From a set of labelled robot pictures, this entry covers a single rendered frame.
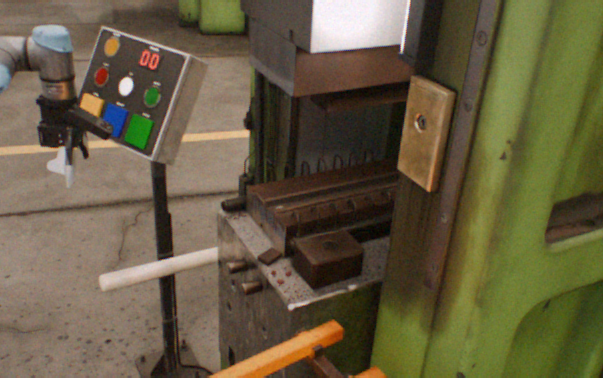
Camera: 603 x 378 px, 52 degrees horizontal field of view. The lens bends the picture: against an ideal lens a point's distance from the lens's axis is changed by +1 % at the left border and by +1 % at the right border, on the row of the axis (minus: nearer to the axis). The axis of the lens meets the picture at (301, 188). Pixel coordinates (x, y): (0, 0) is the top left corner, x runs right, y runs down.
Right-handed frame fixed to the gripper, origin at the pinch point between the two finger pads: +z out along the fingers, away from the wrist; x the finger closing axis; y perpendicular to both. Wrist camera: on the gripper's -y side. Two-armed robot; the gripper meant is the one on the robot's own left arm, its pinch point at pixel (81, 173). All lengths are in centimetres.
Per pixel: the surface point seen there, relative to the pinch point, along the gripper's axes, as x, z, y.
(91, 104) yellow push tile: -22.4, -9.0, 2.2
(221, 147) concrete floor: -209, 93, -18
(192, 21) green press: -478, 87, 31
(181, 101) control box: -11.6, -15.3, -23.3
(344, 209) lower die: 23, -6, -62
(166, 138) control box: -7.3, -6.9, -19.8
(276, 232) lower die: 26, -2, -48
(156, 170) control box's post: -23.6, 11.1, -13.6
